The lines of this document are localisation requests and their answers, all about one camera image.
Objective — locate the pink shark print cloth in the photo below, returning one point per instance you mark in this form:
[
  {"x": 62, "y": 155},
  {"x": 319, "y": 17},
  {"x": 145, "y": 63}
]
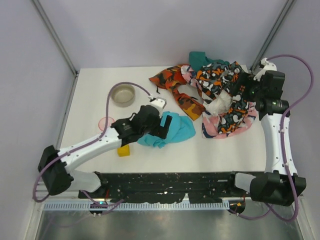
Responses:
[{"x": 212, "y": 127}]

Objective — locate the orange red camouflage cloth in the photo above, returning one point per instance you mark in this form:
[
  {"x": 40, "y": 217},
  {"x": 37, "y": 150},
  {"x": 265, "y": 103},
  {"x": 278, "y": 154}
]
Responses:
[{"x": 171, "y": 79}]

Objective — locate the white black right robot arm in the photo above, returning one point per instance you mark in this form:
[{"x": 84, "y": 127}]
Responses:
[{"x": 280, "y": 181}]

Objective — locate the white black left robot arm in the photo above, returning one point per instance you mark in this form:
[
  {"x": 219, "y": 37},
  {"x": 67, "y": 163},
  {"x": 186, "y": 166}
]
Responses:
[{"x": 58, "y": 167}]

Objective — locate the light blue cloth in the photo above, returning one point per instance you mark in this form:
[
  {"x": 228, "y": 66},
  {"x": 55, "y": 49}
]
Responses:
[{"x": 181, "y": 129}]

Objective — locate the yellow block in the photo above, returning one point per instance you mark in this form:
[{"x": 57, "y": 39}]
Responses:
[{"x": 124, "y": 151}]

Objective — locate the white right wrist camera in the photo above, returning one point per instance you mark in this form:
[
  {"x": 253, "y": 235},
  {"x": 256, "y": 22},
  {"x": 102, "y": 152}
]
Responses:
[{"x": 265, "y": 65}]

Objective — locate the black paint-chipped base rail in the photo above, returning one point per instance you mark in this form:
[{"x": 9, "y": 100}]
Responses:
[{"x": 168, "y": 188}]

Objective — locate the left aluminium frame post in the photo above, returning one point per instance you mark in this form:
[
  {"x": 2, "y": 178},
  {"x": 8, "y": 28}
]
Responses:
[{"x": 54, "y": 35}]

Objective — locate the aluminium frame post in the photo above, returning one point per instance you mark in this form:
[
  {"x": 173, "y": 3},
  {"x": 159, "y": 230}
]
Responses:
[
  {"x": 285, "y": 10},
  {"x": 54, "y": 35}
]

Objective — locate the pink transparent plastic cup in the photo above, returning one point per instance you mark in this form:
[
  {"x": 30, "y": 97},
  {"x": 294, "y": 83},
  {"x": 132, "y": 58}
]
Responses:
[{"x": 105, "y": 122}]

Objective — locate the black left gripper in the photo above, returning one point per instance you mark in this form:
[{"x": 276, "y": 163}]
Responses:
[{"x": 158, "y": 125}]

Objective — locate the beige ceramic bowl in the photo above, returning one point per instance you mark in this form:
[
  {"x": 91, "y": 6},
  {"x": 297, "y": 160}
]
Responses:
[{"x": 123, "y": 95}]

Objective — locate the teal green cloth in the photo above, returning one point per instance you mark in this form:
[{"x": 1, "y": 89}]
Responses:
[{"x": 198, "y": 59}]

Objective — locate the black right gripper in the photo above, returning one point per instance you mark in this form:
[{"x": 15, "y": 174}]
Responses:
[{"x": 244, "y": 83}]

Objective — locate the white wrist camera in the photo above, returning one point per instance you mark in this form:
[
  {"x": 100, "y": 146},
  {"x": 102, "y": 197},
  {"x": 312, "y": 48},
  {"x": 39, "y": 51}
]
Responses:
[
  {"x": 159, "y": 103},
  {"x": 265, "y": 65}
]

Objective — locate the right aluminium frame post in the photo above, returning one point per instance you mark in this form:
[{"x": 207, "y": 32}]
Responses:
[{"x": 285, "y": 10}]

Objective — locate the black orange white camouflage cloth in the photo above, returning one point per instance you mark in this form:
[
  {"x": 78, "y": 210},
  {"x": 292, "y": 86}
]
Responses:
[{"x": 220, "y": 82}]

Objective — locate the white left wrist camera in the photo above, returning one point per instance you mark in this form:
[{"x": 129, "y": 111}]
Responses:
[{"x": 159, "y": 103}]

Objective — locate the white slotted cable duct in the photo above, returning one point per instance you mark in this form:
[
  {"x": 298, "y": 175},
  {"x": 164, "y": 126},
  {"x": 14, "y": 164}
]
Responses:
[{"x": 87, "y": 205}]

